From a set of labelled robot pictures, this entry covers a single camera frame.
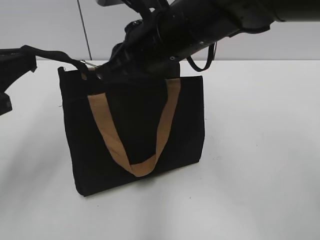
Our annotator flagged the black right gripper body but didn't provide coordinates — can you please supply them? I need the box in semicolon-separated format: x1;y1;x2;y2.
95;19;180;82

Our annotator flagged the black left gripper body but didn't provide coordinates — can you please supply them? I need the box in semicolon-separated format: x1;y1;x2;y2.
0;48;37;115

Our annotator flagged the black canvas tote bag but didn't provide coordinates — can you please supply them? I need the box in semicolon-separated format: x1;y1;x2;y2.
58;67;205;197

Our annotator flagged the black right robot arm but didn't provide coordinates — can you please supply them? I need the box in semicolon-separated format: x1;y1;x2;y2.
96;0;320;80

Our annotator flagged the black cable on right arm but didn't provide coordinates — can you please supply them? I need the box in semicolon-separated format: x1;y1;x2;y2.
186;42;218;71

